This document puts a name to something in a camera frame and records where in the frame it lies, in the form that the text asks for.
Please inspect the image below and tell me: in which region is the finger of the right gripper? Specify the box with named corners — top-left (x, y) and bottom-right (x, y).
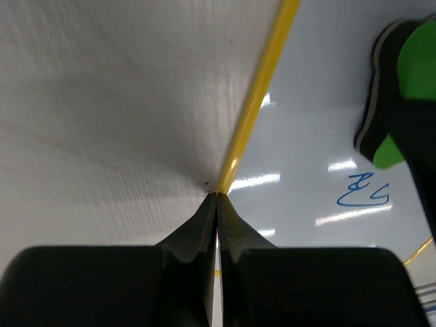
top-left (381, 99), bottom-right (435, 234)

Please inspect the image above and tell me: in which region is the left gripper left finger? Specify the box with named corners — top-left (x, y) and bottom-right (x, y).
top-left (1, 193), bottom-right (217, 326)

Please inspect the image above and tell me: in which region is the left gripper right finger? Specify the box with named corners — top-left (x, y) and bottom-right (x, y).
top-left (216, 193), bottom-right (429, 326)

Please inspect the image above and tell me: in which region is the green whiteboard eraser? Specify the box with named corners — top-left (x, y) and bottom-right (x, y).
top-left (354, 14), bottom-right (435, 169)

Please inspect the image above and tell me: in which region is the yellow framed whiteboard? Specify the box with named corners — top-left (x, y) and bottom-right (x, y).
top-left (211, 0), bottom-right (436, 327)

